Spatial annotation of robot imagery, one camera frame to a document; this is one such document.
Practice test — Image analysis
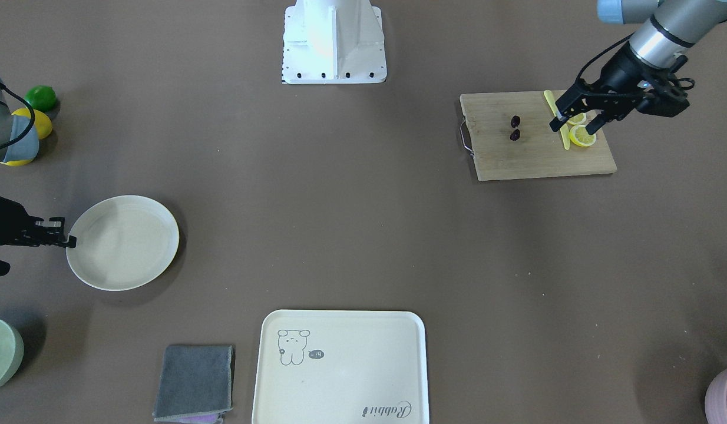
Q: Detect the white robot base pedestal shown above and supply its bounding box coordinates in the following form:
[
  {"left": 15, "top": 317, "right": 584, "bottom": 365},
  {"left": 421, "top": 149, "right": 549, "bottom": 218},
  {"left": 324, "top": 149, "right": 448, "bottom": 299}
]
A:
[{"left": 281, "top": 1, "right": 388, "bottom": 84}]

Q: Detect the lemon slice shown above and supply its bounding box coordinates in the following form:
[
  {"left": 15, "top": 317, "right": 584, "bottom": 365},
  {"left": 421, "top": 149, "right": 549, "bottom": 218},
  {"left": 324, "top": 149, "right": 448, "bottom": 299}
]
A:
[
  {"left": 569, "top": 124, "right": 597, "bottom": 147},
  {"left": 567, "top": 112, "right": 588, "bottom": 126}
]

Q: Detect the lemon slice upper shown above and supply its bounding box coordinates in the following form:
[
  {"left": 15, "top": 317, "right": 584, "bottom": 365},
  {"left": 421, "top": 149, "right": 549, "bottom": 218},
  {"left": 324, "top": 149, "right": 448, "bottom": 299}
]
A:
[{"left": 567, "top": 112, "right": 588, "bottom": 126}]

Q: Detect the cream rectangular tray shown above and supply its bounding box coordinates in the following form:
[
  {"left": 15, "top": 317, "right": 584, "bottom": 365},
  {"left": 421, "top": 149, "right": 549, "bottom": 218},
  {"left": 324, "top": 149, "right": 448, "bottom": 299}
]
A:
[{"left": 252, "top": 309, "right": 430, "bottom": 423}]

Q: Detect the cream round plate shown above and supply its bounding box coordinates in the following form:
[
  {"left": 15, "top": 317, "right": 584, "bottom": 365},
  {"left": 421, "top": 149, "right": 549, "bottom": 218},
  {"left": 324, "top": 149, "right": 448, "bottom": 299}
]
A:
[{"left": 65, "top": 195, "right": 180, "bottom": 292}]

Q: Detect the yellow plastic knife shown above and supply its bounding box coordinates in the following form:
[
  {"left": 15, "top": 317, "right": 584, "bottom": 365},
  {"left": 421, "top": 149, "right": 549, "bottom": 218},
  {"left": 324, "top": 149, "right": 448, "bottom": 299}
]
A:
[{"left": 543, "top": 90, "right": 570, "bottom": 150}]

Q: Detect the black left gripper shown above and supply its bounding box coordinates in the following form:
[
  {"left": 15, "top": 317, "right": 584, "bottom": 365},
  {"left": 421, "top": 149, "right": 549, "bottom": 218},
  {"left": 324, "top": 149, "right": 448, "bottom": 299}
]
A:
[{"left": 549, "top": 45, "right": 692, "bottom": 135}]

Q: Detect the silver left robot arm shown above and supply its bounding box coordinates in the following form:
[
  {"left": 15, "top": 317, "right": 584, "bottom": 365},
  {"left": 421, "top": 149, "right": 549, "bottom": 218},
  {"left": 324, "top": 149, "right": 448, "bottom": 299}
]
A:
[{"left": 549, "top": 1, "right": 727, "bottom": 134}]

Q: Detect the wooden cutting board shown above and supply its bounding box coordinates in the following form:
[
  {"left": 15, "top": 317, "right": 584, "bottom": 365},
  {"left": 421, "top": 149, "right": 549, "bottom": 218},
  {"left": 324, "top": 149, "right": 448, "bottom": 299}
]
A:
[{"left": 460, "top": 91, "right": 617, "bottom": 181}]

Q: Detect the grey folded cloth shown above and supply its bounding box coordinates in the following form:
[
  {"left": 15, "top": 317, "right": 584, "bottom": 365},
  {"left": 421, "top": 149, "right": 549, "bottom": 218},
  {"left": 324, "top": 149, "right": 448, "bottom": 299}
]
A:
[{"left": 153, "top": 344, "right": 234, "bottom": 423}]

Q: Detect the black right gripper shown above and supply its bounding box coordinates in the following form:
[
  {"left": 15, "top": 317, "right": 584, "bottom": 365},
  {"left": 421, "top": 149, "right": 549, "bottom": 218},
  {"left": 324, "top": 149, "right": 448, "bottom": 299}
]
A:
[{"left": 0, "top": 196, "right": 77, "bottom": 248}]

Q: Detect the yellow lemon near lime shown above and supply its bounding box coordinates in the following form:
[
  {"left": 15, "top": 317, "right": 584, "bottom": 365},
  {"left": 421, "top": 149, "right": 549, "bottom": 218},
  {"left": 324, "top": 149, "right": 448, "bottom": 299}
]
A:
[{"left": 12, "top": 108, "right": 53, "bottom": 140}]

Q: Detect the pale green bowl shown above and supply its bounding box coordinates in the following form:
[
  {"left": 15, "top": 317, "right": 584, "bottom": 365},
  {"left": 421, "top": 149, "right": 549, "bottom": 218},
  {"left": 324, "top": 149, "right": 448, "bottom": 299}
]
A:
[{"left": 0, "top": 319, "right": 24, "bottom": 388}]

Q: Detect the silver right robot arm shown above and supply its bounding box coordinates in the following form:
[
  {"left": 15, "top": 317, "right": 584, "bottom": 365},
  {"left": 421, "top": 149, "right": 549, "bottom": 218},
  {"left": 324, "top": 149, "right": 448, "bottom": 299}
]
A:
[{"left": 0, "top": 76, "right": 77, "bottom": 248}]

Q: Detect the green lime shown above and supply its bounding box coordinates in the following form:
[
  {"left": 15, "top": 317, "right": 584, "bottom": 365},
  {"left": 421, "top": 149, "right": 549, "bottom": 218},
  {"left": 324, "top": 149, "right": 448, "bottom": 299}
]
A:
[{"left": 24, "top": 84, "right": 58, "bottom": 113}]

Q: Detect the lemon slice lower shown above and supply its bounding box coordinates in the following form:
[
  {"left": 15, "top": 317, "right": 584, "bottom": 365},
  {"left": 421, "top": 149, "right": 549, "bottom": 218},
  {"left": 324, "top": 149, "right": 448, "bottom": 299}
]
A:
[{"left": 569, "top": 124, "right": 597, "bottom": 147}]

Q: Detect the yellow lemon outer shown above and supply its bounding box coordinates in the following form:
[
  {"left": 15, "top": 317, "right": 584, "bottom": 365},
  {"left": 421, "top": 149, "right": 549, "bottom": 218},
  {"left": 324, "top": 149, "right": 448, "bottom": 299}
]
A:
[{"left": 0, "top": 159, "right": 34, "bottom": 167}]

